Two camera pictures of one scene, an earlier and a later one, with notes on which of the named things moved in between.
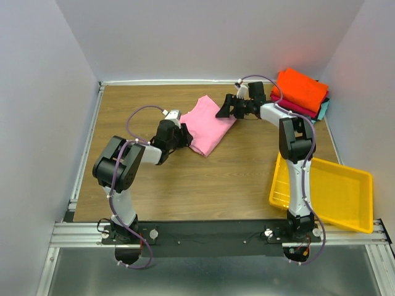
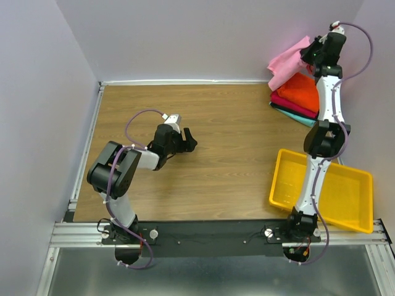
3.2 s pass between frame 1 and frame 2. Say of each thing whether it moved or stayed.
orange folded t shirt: stayed
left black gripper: stayed
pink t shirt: moved
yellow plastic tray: stayed
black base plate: stayed
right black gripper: moved
